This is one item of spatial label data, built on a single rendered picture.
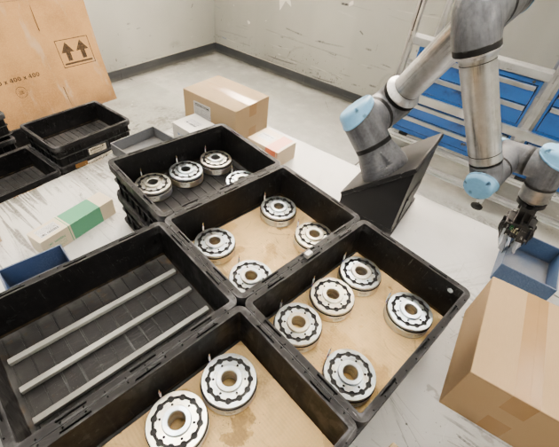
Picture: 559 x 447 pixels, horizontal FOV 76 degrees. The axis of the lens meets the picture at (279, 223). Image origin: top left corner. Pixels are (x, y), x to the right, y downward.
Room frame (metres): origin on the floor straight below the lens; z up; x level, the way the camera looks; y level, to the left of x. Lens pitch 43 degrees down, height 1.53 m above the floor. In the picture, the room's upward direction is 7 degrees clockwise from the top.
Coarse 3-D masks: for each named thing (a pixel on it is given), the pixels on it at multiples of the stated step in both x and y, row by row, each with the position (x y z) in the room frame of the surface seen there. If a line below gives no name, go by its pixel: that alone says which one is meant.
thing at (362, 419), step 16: (368, 224) 0.67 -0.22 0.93; (336, 240) 0.60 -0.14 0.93; (416, 256) 0.58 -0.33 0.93; (288, 272) 0.49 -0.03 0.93; (272, 288) 0.44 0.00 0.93; (464, 288) 0.50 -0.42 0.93; (448, 320) 0.42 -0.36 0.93; (432, 336) 0.38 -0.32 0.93; (416, 352) 0.35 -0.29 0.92; (304, 368) 0.28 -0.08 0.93; (400, 368) 0.30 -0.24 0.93; (320, 384) 0.26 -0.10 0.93; (336, 400) 0.24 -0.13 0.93; (384, 400) 0.24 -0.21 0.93; (352, 416) 0.21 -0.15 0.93; (368, 416) 0.22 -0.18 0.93
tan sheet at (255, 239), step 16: (256, 208) 0.79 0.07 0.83; (240, 224) 0.72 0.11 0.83; (256, 224) 0.72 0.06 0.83; (240, 240) 0.65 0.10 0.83; (256, 240) 0.66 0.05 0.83; (272, 240) 0.67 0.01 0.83; (288, 240) 0.68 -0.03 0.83; (240, 256) 0.60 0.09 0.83; (256, 256) 0.61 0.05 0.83; (272, 256) 0.61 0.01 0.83; (288, 256) 0.62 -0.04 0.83; (224, 272) 0.54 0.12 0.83
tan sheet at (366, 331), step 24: (384, 288) 0.56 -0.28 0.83; (360, 312) 0.48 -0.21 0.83; (432, 312) 0.50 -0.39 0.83; (336, 336) 0.41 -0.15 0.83; (360, 336) 0.42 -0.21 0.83; (384, 336) 0.42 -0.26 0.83; (312, 360) 0.35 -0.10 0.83; (384, 360) 0.37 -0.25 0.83; (384, 384) 0.32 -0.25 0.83; (360, 408) 0.27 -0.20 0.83
